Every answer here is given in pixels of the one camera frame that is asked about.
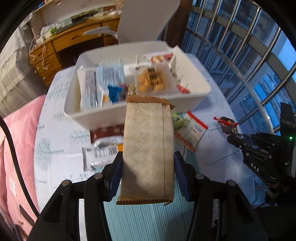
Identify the green pineapple cake packet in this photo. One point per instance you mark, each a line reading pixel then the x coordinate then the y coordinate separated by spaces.
pixel 179 122

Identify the maroon silver orange packet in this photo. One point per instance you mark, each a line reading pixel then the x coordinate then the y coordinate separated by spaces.
pixel 105 144

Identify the red white LiPO packet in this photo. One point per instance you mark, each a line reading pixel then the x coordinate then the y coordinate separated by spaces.
pixel 192 133

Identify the blue small snack packet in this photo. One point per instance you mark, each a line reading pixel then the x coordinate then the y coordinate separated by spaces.
pixel 114 93

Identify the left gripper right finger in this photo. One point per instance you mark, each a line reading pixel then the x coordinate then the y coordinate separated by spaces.
pixel 221 210

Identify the white blue snack packet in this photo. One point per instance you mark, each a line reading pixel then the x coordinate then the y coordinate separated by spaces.
pixel 94 82

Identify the orange crab roe snack bag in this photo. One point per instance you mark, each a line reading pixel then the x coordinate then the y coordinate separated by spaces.
pixel 154 80

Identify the white chair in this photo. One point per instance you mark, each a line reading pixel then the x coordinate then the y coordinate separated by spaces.
pixel 140 20

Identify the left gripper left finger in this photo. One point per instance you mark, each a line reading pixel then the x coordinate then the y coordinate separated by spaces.
pixel 59 220

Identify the beige paper snack pack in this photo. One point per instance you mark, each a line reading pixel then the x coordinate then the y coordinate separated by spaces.
pixel 148 152

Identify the wooden desk with drawers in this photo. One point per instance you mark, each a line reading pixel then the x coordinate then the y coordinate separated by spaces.
pixel 62 50

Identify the red white snack in bin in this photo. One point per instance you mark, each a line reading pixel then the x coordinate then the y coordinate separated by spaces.
pixel 159 58

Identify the metal window grille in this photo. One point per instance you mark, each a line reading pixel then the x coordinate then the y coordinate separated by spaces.
pixel 248 56

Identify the white plastic organizer bin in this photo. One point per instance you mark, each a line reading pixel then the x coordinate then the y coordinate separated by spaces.
pixel 186 86

